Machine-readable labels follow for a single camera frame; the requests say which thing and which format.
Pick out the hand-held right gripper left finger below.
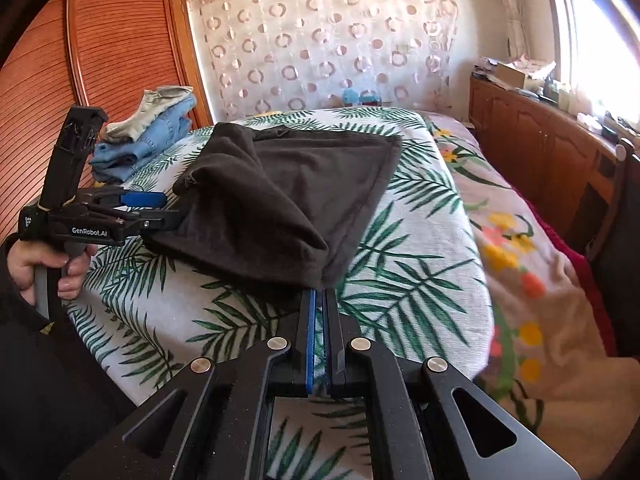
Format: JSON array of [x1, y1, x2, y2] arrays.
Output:
[[60, 287, 326, 480]]

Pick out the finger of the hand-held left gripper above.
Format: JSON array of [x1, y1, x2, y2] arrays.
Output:
[[114, 207, 184, 235], [75, 186, 167, 212]]

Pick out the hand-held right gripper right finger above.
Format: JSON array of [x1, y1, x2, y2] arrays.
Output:
[[324, 287, 582, 480]]

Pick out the black pants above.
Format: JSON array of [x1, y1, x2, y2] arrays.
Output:
[[142, 122, 405, 293]]

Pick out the person's left forearm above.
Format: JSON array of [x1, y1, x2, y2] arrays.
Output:
[[0, 245, 138, 480]]

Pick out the folded beige pants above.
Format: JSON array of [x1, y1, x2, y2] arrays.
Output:
[[100, 86, 196, 143]]

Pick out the person's left hand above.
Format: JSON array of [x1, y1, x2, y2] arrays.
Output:
[[9, 240, 89, 306]]

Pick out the folded blue jeans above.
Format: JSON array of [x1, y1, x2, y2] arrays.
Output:
[[89, 96, 198, 185]]

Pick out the leaf-print blanket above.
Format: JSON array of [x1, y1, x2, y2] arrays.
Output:
[[65, 106, 501, 480]]

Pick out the wooden wardrobe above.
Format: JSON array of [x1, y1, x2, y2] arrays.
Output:
[[0, 0, 213, 246]]

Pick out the floral blanket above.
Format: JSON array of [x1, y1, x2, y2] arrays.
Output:
[[425, 110, 626, 480]]

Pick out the circle-patterned curtain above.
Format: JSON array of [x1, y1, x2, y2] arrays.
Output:
[[187, 0, 461, 123]]

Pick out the red cloth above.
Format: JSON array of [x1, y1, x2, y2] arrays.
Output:
[[525, 200, 620, 357]]

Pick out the wooden cabinet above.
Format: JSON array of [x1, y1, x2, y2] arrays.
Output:
[[467, 72, 640, 261]]

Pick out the dark wooden chair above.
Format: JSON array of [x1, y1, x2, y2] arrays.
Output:
[[585, 137, 640, 361]]

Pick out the cardboard box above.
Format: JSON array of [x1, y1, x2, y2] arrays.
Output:
[[492, 60, 557, 91]]

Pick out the cabinet-top clutter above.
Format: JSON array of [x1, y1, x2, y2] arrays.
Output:
[[472, 54, 640, 143]]

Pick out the white window curtain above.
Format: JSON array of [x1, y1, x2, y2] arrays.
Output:
[[487, 0, 533, 63]]

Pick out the window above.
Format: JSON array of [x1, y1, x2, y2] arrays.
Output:
[[545, 0, 640, 131]]

